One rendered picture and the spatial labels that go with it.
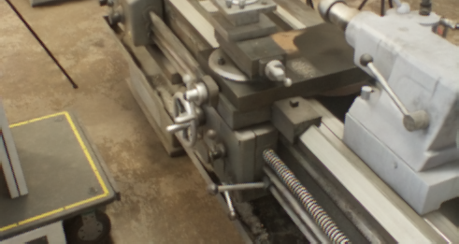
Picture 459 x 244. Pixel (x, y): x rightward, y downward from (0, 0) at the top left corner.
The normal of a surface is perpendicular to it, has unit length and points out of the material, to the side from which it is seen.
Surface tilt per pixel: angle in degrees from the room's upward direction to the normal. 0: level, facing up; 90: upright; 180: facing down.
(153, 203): 0
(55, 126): 0
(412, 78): 81
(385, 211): 36
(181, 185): 0
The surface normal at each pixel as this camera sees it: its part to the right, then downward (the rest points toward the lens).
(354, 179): -0.53, -0.51
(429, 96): -0.87, 0.04
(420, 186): -0.90, 0.25
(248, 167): 0.43, 0.53
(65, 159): 0.00, -0.81
